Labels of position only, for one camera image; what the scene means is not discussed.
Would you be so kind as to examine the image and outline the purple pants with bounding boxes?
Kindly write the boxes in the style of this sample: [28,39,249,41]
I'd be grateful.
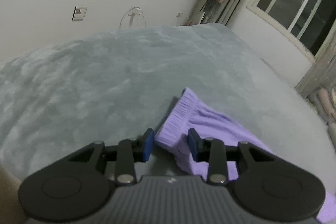
[154,86,336,224]

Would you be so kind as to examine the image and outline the grey-green bed blanket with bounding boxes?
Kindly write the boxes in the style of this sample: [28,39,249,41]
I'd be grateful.
[1,24,335,192]

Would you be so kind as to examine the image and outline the folded beige brown bedding stack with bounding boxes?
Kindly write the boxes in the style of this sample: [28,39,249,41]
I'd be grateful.
[307,88,335,124]

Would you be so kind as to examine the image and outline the grey curtain right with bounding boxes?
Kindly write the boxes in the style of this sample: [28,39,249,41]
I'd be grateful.
[295,44,335,98]

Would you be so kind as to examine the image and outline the white charger with cable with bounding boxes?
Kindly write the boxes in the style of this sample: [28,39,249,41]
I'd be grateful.
[118,6,147,30]

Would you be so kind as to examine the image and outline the white wall socket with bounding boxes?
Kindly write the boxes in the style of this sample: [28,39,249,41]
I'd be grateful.
[72,6,88,21]

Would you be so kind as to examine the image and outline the window with white frame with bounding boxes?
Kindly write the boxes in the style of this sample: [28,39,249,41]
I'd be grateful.
[248,0,335,62]

